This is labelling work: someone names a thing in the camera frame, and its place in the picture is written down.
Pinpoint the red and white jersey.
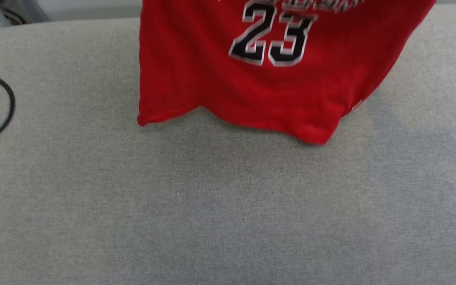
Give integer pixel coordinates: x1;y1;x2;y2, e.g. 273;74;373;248
137;0;436;145

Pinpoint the white partition panel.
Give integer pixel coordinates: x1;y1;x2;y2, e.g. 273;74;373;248
36;0;142;21

